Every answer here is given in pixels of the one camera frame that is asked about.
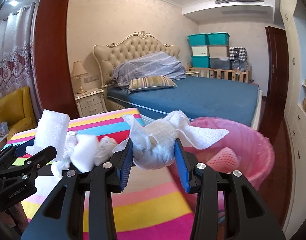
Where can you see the person's left hand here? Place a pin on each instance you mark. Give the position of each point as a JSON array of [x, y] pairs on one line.
[[15, 216]]

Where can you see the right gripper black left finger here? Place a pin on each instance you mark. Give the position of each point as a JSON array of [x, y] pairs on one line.
[[61, 215]]

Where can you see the pink lined trash bin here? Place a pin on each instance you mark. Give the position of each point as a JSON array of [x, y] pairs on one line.
[[255, 152]]

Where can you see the white and red foam fruit net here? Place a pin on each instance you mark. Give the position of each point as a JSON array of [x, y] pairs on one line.
[[224, 161]]

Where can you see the cream bedside table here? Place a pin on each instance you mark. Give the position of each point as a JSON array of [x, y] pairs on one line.
[[91, 102]]

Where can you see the red wooden door frame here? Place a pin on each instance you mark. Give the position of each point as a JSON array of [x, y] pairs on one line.
[[53, 79]]

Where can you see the beige table lamp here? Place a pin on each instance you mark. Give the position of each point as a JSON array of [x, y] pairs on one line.
[[77, 74]]

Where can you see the white paper towel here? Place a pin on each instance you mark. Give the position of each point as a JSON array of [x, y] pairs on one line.
[[153, 144]]

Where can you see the teal storage bin top left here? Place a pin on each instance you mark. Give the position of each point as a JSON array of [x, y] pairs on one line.
[[198, 39]]

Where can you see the white wall shelf cabinet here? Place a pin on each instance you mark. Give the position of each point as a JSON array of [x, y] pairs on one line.
[[293, 13]]

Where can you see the wooden crib rail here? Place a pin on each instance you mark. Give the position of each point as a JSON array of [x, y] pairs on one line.
[[224, 74]]

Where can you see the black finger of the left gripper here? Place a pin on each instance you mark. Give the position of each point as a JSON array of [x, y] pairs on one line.
[[12, 152], [31, 165]]

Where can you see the white storage box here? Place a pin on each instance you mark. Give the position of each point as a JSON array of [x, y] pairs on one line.
[[200, 50]]

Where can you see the yellow leather armchair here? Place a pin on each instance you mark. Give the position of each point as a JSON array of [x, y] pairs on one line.
[[17, 111]]

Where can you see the beige storage box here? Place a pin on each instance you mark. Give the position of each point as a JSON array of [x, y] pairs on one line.
[[218, 51]]

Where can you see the small crumpled white tissue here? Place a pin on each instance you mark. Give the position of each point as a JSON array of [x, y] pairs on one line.
[[105, 149]]

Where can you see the teal storage bin lower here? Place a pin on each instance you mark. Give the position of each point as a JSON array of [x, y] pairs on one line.
[[200, 61]]

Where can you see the striped pillow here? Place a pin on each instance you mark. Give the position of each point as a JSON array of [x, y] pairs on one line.
[[150, 83]]

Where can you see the dark red room door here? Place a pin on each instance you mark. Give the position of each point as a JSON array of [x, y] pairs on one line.
[[277, 84]]

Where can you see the colourful striped table cloth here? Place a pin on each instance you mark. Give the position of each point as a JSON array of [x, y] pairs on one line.
[[151, 206]]

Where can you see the beige tufted headboard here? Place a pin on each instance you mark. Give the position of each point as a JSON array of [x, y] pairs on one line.
[[133, 46]]

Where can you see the white foam block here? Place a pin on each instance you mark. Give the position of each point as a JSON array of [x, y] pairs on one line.
[[51, 131]]

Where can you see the teal storage bin top right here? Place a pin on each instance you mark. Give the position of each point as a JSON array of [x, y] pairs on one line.
[[218, 39]]

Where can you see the black white houndstooth bag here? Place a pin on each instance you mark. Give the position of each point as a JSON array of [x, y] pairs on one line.
[[238, 54]]

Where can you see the bed with blue sheet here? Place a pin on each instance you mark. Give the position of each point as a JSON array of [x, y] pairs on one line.
[[196, 97]]

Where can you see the grey clear storage bin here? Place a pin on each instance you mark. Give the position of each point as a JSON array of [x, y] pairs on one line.
[[220, 63]]

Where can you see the lace curtain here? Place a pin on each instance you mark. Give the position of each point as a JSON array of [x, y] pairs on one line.
[[17, 53]]

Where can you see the ceiling air conditioner vent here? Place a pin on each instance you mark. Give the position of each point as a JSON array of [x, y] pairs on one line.
[[243, 7]]

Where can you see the teal storage bin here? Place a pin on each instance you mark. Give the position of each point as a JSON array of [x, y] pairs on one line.
[[198, 39], [218, 39], [200, 61]]

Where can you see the grey striped duvet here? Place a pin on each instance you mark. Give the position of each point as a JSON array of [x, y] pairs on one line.
[[153, 64]]

